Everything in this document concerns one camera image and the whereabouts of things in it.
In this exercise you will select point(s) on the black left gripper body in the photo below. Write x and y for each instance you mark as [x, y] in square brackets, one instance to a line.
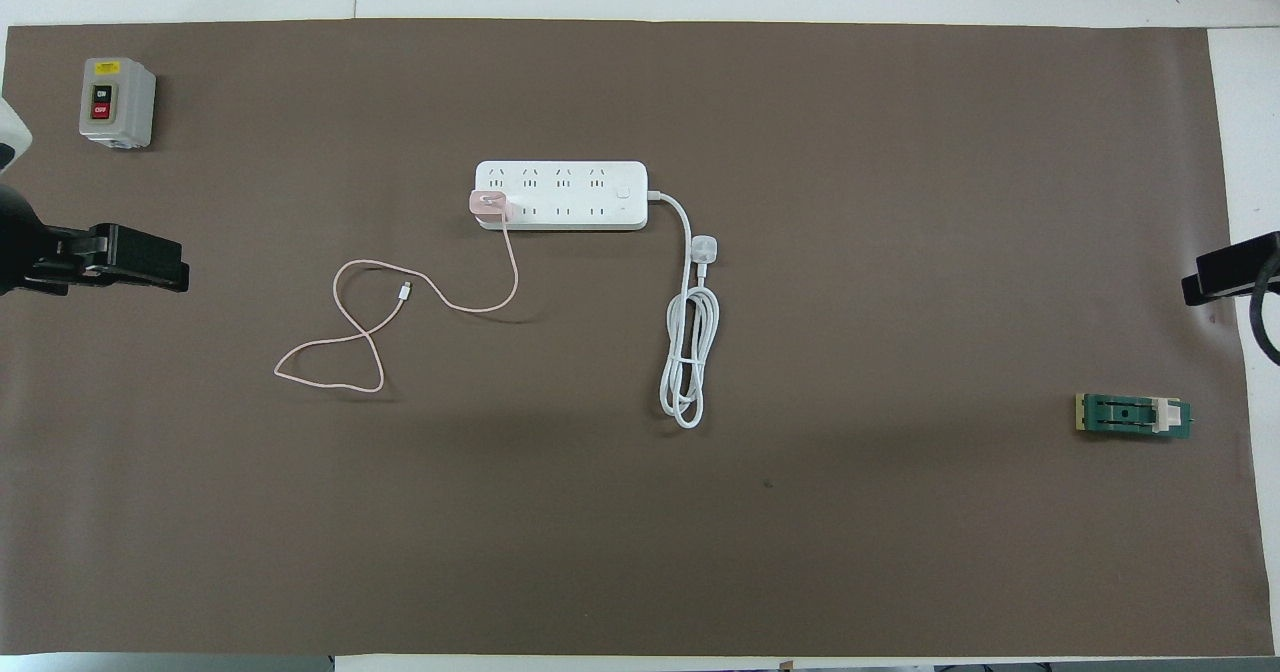
[35, 257]

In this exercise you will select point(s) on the pink wall charger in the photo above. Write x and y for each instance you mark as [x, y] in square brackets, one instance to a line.
[490, 204]

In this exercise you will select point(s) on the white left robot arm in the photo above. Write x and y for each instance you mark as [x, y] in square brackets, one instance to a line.
[10, 137]

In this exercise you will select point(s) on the white power strip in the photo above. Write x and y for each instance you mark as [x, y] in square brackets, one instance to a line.
[580, 198]

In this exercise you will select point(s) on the green circuit board module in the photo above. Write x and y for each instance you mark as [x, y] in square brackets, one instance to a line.
[1120, 417]

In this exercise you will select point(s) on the brown table mat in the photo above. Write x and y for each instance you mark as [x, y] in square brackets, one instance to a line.
[600, 502]

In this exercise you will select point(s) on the grey on-off switch box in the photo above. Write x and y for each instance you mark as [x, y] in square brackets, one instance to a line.
[110, 102]

